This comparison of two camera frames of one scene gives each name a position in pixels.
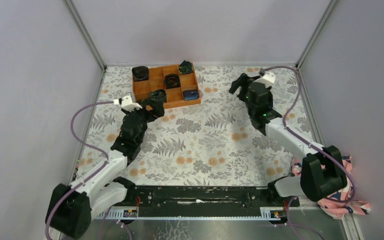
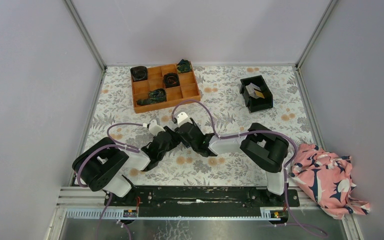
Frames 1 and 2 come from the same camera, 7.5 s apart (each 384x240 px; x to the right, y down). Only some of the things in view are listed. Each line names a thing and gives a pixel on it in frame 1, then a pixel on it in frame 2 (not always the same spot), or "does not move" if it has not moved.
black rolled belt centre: [172, 81] does not move
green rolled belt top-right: [185, 67] does not move
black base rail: [207, 196] does not move
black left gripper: [157, 111] -> [175, 139]
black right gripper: [244, 80] -> [195, 125]
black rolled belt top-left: [140, 73] does not move
